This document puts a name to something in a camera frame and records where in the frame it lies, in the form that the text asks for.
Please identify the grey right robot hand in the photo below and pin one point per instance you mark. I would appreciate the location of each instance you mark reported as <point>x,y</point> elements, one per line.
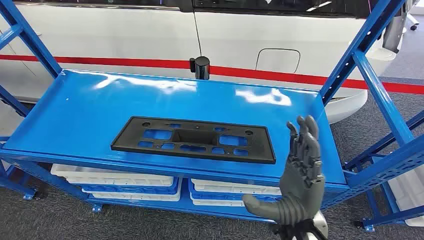
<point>301,192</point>

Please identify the black plastic frame part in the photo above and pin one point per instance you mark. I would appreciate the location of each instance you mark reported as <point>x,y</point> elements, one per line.
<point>132,139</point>

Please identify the blue metal shelf rack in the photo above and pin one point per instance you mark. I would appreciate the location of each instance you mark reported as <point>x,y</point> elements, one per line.
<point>391,165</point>
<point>82,109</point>

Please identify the red barrier belt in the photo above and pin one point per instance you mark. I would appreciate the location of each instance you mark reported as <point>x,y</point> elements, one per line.
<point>298,78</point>
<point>116,62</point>

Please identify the white chair base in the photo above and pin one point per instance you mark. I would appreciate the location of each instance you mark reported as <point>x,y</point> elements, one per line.
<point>414,24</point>

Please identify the white vehicle body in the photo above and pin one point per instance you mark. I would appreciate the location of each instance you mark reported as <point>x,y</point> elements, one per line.
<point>99,33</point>

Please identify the black stanchion post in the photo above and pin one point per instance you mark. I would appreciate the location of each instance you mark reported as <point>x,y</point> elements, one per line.
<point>202,68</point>

